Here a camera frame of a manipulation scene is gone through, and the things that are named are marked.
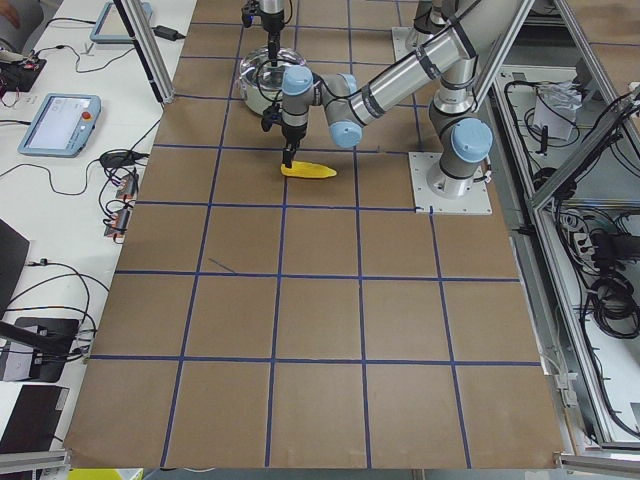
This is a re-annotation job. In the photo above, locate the black laptop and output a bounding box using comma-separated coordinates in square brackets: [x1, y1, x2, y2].
[0, 220, 30, 316]

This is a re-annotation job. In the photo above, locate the black power brick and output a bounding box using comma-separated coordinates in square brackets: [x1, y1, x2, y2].
[152, 25, 185, 41]

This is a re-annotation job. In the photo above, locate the coiled black cable bundle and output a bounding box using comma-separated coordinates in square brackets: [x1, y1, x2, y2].
[582, 272, 639, 341]

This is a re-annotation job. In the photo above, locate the aluminium frame diagonal strut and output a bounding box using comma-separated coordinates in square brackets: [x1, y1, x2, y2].
[114, 0, 175, 104]

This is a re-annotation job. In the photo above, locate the lower small circuit board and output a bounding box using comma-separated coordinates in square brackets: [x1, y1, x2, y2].
[104, 208, 131, 240]

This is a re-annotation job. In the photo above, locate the white power strip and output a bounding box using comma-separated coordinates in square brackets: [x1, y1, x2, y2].
[560, 213, 596, 272]

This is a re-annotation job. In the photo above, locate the white crumpled paper bag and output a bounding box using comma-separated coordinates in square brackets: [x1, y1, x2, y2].
[532, 81, 582, 141]

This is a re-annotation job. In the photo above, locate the black camera stand base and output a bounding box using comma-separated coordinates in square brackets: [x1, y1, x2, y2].
[1, 317, 79, 383]

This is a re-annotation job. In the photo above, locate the glass pot lid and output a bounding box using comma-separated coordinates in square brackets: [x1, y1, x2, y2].
[238, 46, 307, 96]

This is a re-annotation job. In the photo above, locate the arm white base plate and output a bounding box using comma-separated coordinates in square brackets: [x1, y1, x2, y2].
[391, 27, 428, 61]
[409, 152, 492, 216]

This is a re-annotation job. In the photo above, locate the black electronics board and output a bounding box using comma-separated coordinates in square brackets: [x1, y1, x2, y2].
[1, 57, 47, 95]

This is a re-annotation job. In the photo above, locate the small circuit board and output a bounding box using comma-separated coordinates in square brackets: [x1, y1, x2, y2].
[104, 208, 131, 240]
[116, 172, 139, 201]

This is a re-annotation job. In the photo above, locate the far blue teach pendant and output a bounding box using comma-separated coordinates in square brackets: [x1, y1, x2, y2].
[89, 1, 132, 45]

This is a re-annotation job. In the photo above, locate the upper small circuit board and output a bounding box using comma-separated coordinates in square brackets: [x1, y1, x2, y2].
[116, 172, 139, 201]

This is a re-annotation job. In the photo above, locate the blue teach pendant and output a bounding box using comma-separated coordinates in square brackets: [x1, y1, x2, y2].
[17, 93, 102, 158]
[89, 1, 132, 45]

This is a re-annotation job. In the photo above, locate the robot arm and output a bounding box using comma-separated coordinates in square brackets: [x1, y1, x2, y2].
[280, 1, 530, 199]
[241, 0, 286, 67]

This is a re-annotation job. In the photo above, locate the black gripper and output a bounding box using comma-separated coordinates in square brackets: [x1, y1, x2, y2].
[266, 19, 281, 67]
[282, 112, 308, 168]

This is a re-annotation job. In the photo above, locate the yellow corn cob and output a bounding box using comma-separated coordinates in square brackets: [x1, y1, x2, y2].
[280, 161, 337, 179]

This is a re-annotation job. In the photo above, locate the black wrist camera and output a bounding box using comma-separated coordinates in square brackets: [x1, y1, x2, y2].
[261, 103, 281, 132]
[241, 1, 254, 28]

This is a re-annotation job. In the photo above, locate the black flat box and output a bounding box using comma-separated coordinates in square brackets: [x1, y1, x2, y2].
[1, 385, 69, 454]

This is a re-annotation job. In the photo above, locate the pale green electric pot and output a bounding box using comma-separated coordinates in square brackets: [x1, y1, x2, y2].
[236, 74, 281, 116]

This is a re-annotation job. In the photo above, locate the near blue teach pendant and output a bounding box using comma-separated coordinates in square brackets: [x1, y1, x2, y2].
[17, 93, 102, 158]

